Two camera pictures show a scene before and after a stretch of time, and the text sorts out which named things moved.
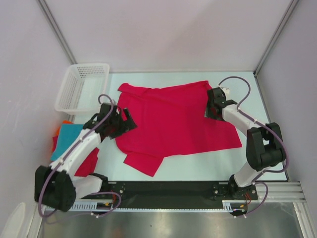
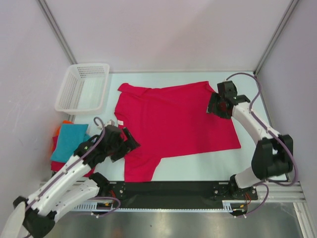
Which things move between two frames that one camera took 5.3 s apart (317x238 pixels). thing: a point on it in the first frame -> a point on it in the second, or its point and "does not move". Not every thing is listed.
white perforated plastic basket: [82, 89] does not move
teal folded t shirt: [68, 133] does not move
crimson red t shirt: [170, 121] does not move
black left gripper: [126, 125] -> [132, 144]
